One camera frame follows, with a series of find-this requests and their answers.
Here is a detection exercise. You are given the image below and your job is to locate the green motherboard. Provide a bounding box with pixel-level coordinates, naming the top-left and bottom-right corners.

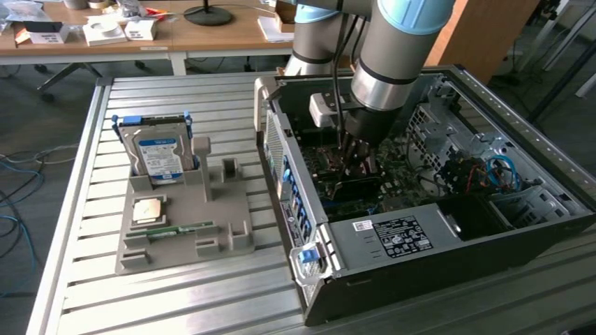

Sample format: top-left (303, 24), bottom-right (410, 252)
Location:
top-left (298, 142), bottom-right (448, 224)

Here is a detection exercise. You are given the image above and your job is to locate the black wire bundle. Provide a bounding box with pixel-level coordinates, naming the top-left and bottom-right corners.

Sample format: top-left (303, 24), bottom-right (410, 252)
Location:
top-left (440, 156), bottom-right (490, 195)

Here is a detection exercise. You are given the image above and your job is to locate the grey power supply unit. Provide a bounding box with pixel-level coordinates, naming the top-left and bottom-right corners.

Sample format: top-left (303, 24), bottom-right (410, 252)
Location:
top-left (320, 204), bottom-right (462, 276)

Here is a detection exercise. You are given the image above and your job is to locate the brown wooden cabinet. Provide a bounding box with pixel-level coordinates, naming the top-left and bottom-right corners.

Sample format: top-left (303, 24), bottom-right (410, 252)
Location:
top-left (423, 0), bottom-right (542, 84)

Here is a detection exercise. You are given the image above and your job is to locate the brown cardboard box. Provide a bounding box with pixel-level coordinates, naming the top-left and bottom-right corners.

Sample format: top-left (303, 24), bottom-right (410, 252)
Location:
top-left (274, 1), bottom-right (299, 25)

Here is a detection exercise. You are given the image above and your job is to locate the hard disk in blue frame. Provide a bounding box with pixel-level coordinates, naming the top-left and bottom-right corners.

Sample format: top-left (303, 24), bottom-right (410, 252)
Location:
top-left (111, 111), bottom-right (202, 186)

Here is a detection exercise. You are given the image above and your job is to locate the white box with tape roll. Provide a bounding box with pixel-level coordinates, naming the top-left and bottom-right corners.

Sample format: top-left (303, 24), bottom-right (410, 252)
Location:
top-left (82, 15), bottom-right (130, 47)

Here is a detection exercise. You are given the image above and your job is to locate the flat black device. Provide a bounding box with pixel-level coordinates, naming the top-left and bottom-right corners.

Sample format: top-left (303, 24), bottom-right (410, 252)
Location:
top-left (23, 20), bottom-right (64, 34)

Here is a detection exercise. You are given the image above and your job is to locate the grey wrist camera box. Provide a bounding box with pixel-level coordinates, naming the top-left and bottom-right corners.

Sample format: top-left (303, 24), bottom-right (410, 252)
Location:
top-left (310, 92), bottom-right (355, 128)

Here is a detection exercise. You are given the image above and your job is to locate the blue data wire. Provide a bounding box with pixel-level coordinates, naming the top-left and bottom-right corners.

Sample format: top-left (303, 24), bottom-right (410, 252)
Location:
top-left (483, 152), bottom-right (523, 193)

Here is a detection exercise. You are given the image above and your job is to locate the grey chipset heat sink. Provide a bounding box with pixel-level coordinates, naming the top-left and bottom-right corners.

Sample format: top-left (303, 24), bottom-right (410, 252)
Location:
top-left (382, 197), bottom-right (420, 213)

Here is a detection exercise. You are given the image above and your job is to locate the metal CPU socket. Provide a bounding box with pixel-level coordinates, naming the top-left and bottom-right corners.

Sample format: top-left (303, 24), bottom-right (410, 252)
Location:
top-left (316, 146), bottom-right (348, 172)

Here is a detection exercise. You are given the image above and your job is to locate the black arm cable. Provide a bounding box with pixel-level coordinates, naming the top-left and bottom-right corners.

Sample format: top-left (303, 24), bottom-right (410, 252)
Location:
top-left (331, 13), bottom-right (370, 144)

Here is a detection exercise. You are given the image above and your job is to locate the grey printed parts rack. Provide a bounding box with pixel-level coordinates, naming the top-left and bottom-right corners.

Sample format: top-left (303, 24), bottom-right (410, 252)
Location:
top-left (114, 135), bottom-right (258, 276)

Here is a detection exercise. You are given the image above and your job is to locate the green RAM stick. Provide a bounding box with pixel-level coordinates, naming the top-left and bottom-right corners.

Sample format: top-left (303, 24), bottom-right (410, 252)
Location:
top-left (144, 221), bottom-right (215, 239)

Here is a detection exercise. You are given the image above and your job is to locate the wooden desk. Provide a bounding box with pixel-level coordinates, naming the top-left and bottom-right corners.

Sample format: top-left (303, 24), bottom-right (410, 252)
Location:
top-left (139, 0), bottom-right (299, 76)
top-left (0, 0), bottom-right (176, 102)

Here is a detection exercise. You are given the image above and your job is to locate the open black PC case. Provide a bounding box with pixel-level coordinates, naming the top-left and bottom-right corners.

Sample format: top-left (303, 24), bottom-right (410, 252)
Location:
top-left (254, 64), bottom-right (596, 327)

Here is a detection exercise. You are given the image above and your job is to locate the blue case latch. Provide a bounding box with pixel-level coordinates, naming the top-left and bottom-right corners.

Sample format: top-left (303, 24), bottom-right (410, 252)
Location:
top-left (298, 246), bottom-right (323, 263)

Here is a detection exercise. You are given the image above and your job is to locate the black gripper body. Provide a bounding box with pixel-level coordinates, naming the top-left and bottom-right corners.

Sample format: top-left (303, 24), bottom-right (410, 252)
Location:
top-left (343, 107), bottom-right (400, 144)

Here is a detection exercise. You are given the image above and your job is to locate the white floor cable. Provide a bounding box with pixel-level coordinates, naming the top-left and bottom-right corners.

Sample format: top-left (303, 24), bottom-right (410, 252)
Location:
top-left (0, 144), bottom-right (79, 165)

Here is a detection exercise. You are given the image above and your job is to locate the stack of white papers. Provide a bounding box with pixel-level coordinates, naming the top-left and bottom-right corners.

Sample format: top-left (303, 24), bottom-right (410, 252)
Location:
top-left (258, 15), bottom-right (295, 43)

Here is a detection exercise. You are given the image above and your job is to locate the blue floor cable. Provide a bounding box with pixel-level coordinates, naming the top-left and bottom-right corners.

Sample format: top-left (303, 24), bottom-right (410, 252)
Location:
top-left (0, 155), bottom-right (46, 297)

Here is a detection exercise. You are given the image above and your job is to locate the black round lamp base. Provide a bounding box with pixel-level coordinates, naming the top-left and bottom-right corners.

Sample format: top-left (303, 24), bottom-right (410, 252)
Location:
top-left (183, 0), bottom-right (234, 27)

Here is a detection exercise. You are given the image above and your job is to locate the small white box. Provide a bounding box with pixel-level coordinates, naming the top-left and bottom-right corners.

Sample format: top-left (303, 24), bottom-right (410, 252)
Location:
top-left (124, 19), bottom-right (159, 42)

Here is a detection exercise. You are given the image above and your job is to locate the square CPU chip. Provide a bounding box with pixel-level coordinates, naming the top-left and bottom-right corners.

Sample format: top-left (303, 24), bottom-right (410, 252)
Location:
top-left (132, 199), bottom-right (166, 223)

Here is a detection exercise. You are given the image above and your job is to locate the white labelled box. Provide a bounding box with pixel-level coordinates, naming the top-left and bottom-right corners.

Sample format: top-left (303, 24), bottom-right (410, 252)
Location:
top-left (27, 24), bottom-right (71, 45)

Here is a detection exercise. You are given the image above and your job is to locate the metal disk bay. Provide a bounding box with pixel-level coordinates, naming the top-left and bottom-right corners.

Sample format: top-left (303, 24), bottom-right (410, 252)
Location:
top-left (488, 184), bottom-right (576, 228)

